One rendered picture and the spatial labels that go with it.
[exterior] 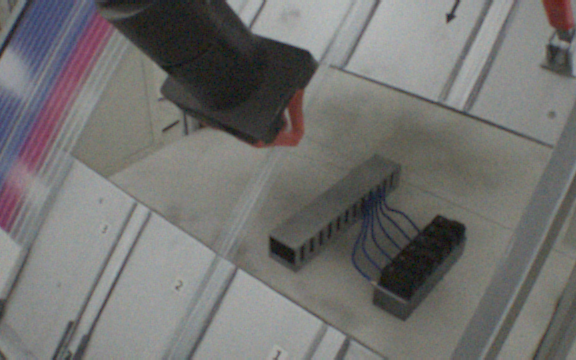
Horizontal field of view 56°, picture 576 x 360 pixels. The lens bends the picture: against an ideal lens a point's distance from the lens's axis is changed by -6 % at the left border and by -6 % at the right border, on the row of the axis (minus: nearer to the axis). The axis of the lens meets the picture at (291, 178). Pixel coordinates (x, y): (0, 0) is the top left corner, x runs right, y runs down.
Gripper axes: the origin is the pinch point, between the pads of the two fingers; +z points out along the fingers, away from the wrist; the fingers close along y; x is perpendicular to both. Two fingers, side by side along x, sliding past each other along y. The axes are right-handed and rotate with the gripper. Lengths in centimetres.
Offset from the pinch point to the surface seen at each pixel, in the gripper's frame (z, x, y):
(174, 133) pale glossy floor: 128, -12, 137
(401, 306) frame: 32.3, 6.7, -5.3
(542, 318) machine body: 41.6, -0.8, -20.2
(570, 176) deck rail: -0.7, -4.5, -21.0
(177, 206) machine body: 32.3, 10.1, 33.5
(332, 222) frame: 34.7, 1.0, 10.0
